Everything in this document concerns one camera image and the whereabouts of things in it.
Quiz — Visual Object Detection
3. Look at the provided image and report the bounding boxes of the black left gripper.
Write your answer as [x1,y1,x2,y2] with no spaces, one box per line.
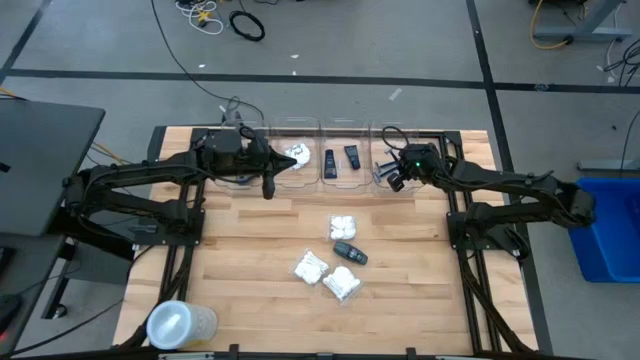
[242,128,297,200]

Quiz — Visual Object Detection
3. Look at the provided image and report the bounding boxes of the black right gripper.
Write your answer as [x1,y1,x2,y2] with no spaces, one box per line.
[383,143,444,194]

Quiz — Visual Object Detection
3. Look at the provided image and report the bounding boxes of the clear vanity pack bag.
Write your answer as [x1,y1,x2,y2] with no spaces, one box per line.
[328,214,358,242]
[283,142,312,171]
[292,249,331,287]
[321,264,364,303]

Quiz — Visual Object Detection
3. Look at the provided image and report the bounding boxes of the navy shave butter tube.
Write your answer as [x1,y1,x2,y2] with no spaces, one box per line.
[343,144,362,171]
[323,148,340,180]

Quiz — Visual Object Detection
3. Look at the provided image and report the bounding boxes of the clear plastic bin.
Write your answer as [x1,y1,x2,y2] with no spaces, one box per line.
[269,116,322,196]
[213,117,274,195]
[368,118,428,194]
[319,117,372,194]

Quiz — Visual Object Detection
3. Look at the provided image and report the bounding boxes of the grey desk foot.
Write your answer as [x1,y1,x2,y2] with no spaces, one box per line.
[577,158,640,172]

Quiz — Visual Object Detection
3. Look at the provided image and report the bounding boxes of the white plastic jar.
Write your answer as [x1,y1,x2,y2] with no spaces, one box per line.
[145,299,219,351]

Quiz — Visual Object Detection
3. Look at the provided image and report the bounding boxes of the grey desk base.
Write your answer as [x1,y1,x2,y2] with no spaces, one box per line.
[532,0,634,44]

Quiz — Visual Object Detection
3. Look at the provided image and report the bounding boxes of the blue storage tote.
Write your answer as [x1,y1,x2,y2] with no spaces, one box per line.
[567,177,640,285]

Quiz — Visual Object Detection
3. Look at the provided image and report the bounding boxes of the black desk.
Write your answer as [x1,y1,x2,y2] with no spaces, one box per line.
[0,98,107,239]

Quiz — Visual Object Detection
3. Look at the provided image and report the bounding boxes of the black table frame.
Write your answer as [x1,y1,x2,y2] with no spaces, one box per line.
[112,124,556,360]

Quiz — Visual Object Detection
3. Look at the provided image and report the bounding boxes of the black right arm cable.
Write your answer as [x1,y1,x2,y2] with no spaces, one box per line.
[382,125,414,151]

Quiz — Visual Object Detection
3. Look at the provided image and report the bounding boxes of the black coiled cable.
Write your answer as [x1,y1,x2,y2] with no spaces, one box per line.
[228,9,266,43]

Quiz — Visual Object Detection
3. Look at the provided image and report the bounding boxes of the black hanging cable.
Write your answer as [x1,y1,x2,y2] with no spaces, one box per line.
[149,0,266,119]

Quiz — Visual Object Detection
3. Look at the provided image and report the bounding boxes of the white cable bundle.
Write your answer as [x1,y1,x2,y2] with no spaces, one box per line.
[174,0,225,36]

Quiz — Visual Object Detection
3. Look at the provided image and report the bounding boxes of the black cable bundle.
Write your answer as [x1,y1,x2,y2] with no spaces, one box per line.
[602,39,640,86]

